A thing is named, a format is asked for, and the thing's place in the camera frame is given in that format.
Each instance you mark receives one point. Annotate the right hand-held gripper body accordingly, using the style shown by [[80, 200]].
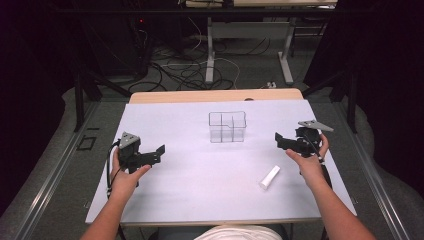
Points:
[[310, 138]]

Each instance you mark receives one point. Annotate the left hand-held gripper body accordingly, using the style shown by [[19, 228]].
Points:
[[130, 159]]

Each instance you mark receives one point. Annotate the person's left hand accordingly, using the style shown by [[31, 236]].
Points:
[[125, 180]]

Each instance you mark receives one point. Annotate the person's right hand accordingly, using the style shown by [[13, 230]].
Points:
[[310, 166]]

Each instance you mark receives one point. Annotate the white tube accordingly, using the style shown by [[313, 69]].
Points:
[[270, 177]]

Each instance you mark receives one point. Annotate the white power strip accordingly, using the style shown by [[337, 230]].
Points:
[[271, 85]]

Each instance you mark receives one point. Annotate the clear plastic compartment organizer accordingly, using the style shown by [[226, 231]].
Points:
[[227, 127]]

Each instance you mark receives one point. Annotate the white paper sheet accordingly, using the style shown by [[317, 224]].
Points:
[[206, 186]]

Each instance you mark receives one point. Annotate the black metal stand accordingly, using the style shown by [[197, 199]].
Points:
[[79, 100], [351, 96]]

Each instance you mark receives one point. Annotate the wooden table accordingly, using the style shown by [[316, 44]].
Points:
[[200, 96]]

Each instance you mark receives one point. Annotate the person's white clothing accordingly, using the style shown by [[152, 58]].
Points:
[[238, 234]]

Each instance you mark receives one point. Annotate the black computer case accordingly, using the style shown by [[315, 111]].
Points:
[[123, 43]]

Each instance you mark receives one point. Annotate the metal floor rail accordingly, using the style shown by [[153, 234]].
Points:
[[50, 176], [370, 176]]

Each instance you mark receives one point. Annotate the white metal desk frame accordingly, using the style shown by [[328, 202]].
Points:
[[210, 56]]

